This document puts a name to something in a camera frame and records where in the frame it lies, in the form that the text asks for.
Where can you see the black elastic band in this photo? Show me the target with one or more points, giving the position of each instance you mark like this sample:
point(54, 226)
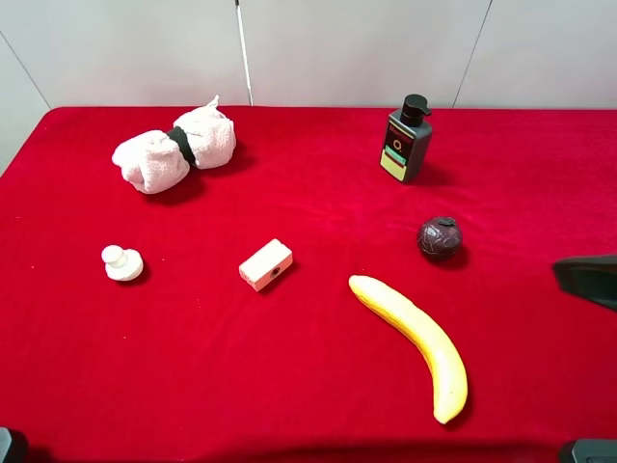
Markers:
point(178, 135)

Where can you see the dark purple round fruit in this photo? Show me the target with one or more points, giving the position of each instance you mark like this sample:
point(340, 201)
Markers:
point(439, 238)

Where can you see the dark pump soap bottle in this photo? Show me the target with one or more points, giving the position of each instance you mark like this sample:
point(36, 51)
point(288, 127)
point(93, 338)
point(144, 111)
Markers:
point(407, 139)

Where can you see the black base corner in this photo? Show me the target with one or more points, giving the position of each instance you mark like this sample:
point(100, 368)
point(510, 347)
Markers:
point(13, 446)
point(589, 451)

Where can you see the black base corner right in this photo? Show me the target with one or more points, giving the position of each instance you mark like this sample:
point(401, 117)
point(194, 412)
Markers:
point(589, 451)

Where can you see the white pole at wall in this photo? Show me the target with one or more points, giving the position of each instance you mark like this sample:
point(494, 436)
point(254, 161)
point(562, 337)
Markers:
point(243, 46)

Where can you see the white mushroom toy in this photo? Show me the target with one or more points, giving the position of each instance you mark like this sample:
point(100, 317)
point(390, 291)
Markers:
point(122, 265)

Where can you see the beige wooden block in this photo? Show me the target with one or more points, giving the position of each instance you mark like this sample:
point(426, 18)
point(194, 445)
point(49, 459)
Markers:
point(265, 265)

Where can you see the yellow banana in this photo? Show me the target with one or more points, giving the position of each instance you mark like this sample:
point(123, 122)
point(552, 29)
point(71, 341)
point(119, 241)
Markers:
point(446, 366)

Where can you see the red velvet table cloth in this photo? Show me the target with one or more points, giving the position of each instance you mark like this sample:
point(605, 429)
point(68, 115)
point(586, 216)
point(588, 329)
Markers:
point(188, 363)

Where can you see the black base corner left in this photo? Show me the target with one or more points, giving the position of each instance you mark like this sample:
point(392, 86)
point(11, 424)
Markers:
point(13, 446)

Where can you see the rolled pink towel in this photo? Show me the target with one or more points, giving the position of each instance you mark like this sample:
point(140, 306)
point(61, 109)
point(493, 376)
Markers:
point(152, 163)

